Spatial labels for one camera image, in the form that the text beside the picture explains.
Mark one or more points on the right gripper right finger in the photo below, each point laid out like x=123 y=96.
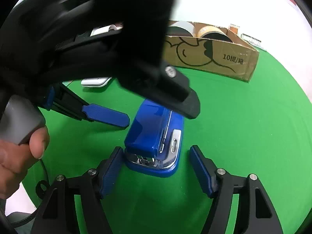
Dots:
x=256 y=213

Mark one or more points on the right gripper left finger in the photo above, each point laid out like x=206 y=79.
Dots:
x=57 y=211

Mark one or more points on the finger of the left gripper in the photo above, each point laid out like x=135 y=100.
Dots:
x=164 y=85
x=66 y=102

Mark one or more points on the white phone stand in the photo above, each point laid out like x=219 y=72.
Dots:
x=95 y=82

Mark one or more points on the blue stapler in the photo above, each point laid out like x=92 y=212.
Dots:
x=153 y=143

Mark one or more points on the person's left hand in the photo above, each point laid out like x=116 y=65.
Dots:
x=16 y=160

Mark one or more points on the silver cylinder speaker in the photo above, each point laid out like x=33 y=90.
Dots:
x=181 y=28

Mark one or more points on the yellow black can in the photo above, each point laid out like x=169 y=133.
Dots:
x=211 y=32

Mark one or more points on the cardboard box tray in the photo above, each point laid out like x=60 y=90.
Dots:
x=236 y=58

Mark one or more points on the green table mat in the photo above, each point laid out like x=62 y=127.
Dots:
x=261 y=127

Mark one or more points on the orange small box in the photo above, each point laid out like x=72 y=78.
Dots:
x=234 y=28

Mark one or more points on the white green card box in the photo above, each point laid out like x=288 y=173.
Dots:
x=251 y=40

